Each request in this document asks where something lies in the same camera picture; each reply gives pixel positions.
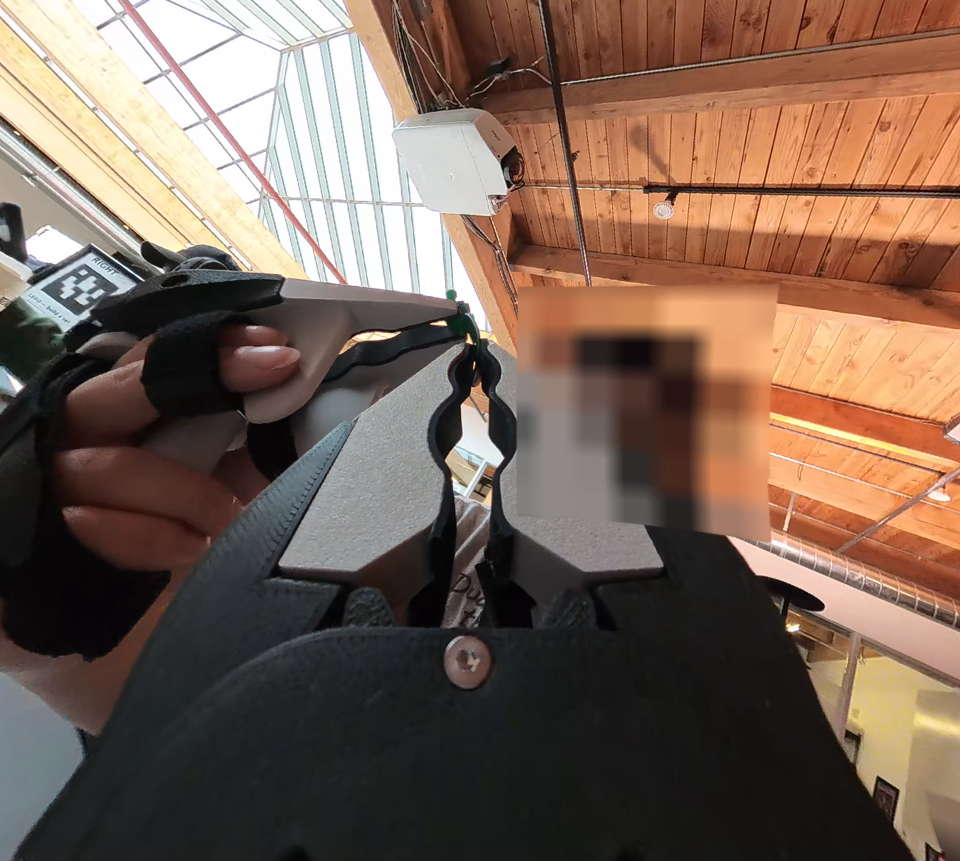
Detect black round pole lamp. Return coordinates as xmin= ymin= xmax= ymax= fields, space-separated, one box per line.
xmin=757 ymin=574 xmax=826 ymax=615

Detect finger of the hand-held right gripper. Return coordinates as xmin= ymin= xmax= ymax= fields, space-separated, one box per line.
xmin=240 ymin=278 xmax=462 ymax=425
xmin=288 ymin=328 xmax=462 ymax=461

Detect person's right hand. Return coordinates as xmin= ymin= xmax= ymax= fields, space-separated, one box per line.
xmin=52 ymin=323 xmax=303 ymax=573

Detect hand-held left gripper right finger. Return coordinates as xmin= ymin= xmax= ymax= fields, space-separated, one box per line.
xmin=474 ymin=342 xmax=666 ymax=624

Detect black lighting track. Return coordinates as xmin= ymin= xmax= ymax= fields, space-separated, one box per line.
xmin=643 ymin=181 xmax=960 ymax=197

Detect corrugated metal air duct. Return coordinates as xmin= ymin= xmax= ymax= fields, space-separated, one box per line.
xmin=768 ymin=529 xmax=960 ymax=631

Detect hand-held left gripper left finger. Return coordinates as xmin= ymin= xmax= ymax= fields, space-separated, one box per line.
xmin=277 ymin=342 xmax=477 ymax=626

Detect black ceiling pipe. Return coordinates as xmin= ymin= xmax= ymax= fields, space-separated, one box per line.
xmin=520 ymin=0 xmax=594 ymax=287

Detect grey printed shirt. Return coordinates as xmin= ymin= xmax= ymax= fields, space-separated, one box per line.
xmin=441 ymin=493 xmax=496 ymax=630

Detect white ceiling projector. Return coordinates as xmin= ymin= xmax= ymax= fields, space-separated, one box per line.
xmin=391 ymin=107 xmax=526 ymax=219

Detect green lego piece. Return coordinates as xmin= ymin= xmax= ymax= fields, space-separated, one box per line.
xmin=444 ymin=288 xmax=481 ymax=354

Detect red ceiling pipe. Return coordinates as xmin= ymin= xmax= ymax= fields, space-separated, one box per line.
xmin=37 ymin=0 xmax=351 ymax=286

